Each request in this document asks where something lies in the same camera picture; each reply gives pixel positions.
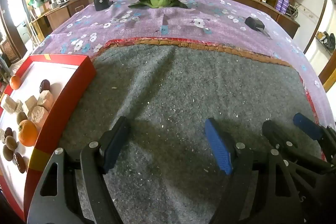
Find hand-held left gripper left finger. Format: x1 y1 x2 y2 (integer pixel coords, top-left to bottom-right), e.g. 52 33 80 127
27 116 130 224

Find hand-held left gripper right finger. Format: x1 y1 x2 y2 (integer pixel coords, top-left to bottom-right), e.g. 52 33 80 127
204 117 301 224

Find grey felt mat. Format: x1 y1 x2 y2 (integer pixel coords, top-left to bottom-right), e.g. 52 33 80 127
60 39 326 224

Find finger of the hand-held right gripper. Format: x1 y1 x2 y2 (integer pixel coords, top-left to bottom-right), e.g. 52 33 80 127
262 120 332 224
293 113 336 159

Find large orange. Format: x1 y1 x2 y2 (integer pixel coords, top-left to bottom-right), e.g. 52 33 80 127
18 120 38 147

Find purple floral tablecloth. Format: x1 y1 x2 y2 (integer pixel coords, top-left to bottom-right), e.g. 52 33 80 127
31 0 336 125

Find black key fob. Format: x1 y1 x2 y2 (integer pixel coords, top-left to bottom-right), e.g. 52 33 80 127
245 17 271 37

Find red cardboard box tray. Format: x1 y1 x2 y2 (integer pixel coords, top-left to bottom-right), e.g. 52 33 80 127
0 55 97 222

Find small orange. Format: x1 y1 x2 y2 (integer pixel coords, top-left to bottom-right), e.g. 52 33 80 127
10 75 21 90

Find black shoes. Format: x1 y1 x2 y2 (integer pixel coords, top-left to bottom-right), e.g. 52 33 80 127
322 32 336 51

